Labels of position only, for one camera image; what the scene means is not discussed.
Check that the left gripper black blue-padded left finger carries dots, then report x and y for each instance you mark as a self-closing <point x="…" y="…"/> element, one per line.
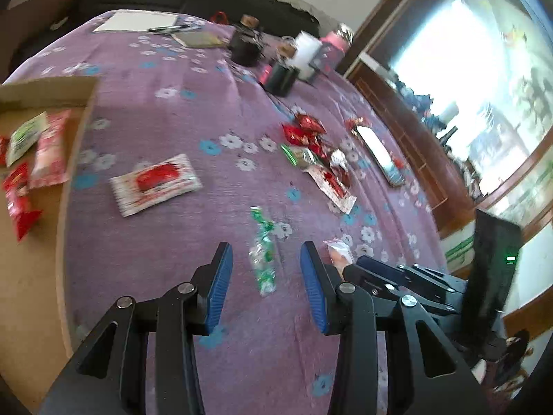
<point x="107" y="372"/>

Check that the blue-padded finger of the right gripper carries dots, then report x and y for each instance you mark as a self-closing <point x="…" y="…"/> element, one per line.
<point x="391" y="273"/>

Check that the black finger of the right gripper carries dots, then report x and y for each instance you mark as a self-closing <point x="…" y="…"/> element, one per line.
<point x="369" y="281"/>

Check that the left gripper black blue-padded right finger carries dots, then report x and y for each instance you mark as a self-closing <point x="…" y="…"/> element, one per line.
<point x="426" y="374"/>

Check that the pink red snack bag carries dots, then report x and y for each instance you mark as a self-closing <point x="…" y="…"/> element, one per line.
<point x="334" y="190"/>

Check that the green clear candy wrapper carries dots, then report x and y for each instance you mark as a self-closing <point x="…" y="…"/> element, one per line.
<point x="262" y="253"/>

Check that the red snack bar wrapper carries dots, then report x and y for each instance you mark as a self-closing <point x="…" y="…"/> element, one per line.
<point x="20" y="209"/>

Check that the pink patterned snack packet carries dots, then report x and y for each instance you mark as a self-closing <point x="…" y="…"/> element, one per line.
<point x="50" y="166"/>

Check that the green white snack packet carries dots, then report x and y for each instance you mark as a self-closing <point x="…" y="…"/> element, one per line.
<point x="25" y="136"/>

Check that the small red candy packet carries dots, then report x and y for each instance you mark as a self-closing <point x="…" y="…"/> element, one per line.
<point x="4" y="143"/>

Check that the pile of red snacks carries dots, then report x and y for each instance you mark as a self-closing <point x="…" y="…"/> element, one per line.
<point x="307" y="132"/>

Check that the person's right hand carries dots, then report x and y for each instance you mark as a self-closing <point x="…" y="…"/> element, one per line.
<point x="479" y="371"/>

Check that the brown cardboard box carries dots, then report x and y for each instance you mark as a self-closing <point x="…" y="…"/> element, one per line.
<point x="34" y="336"/>

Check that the wooden cabinet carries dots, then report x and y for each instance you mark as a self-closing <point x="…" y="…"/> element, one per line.
<point x="448" y="197"/>

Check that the smartphone with light screen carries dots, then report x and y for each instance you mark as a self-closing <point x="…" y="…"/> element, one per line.
<point x="382" y="157"/>

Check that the white red snack packet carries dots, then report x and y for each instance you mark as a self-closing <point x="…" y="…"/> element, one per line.
<point x="142" y="189"/>

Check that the purple floral tablecloth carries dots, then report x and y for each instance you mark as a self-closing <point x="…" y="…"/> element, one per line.
<point x="156" y="100"/>

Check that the pink lidded container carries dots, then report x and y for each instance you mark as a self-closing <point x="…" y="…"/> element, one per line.
<point x="333" y="48"/>

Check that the white cup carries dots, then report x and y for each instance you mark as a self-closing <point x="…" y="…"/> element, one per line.
<point x="307" y="46"/>

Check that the black cylindrical jar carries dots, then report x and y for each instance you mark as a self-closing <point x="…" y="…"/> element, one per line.
<point x="246" y="43"/>

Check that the olive notebook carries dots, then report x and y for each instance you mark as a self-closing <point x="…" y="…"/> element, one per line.
<point x="199" y="40"/>

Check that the white paper sheet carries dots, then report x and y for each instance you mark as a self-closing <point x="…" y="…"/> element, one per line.
<point x="137" y="21"/>

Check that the black sofa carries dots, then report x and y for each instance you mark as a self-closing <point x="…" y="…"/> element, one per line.
<point x="35" y="24"/>

